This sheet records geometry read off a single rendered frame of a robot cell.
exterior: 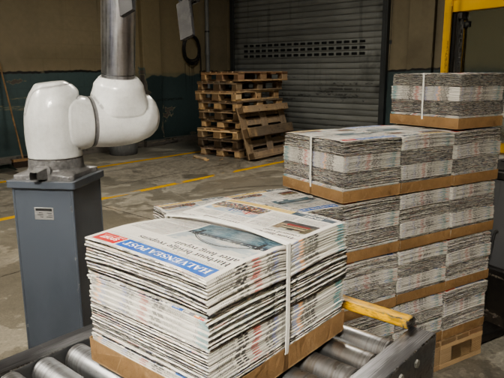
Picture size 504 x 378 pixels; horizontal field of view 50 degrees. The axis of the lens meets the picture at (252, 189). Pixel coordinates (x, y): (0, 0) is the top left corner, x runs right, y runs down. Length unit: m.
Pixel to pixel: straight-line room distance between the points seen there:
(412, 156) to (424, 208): 0.23
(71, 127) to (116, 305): 0.80
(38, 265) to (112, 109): 0.51
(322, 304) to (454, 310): 1.63
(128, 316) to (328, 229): 0.37
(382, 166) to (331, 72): 7.60
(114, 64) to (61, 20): 7.32
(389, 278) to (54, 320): 1.24
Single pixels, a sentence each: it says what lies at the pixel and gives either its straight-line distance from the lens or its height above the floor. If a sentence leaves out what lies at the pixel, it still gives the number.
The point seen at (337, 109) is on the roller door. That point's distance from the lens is 9.58.
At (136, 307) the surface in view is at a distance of 0.88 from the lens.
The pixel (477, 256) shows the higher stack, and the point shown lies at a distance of 2.60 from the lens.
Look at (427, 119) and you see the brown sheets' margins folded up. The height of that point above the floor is 1.10.
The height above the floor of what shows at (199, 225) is 1.03.
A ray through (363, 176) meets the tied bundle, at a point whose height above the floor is 0.93.
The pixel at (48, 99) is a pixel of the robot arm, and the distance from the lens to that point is 1.62.
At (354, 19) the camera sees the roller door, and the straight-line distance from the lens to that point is 9.45.
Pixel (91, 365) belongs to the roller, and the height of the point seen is 0.79.
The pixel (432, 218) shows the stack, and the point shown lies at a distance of 2.31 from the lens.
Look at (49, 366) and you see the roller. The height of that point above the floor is 0.80.
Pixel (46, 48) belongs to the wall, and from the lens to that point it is 8.81.
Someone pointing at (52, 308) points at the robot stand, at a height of 0.61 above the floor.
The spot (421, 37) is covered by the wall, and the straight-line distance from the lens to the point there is 8.84.
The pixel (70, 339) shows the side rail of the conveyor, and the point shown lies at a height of 0.80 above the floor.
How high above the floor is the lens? 1.30
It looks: 12 degrees down
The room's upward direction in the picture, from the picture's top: straight up
